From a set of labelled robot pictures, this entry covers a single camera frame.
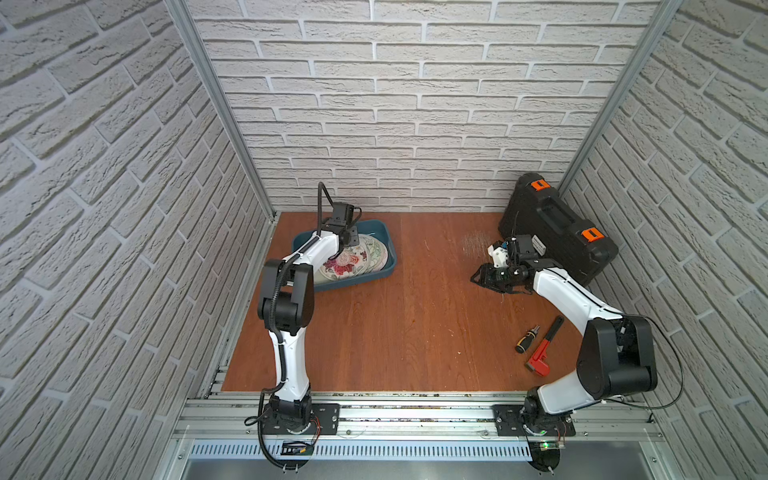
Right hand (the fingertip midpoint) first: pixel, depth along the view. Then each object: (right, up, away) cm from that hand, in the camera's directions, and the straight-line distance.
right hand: (480, 279), depth 90 cm
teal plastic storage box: (-36, +17, +18) cm, 43 cm away
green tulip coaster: (-32, +7, +17) cm, 37 cm away
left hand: (-42, +16, +12) cm, 46 cm away
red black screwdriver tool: (+14, -22, -8) cm, 28 cm away
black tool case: (+22, +15, -4) cm, 27 cm away
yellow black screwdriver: (+13, -18, -4) cm, 22 cm away
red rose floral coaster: (-41, +5, +11) cm, 43 cm away
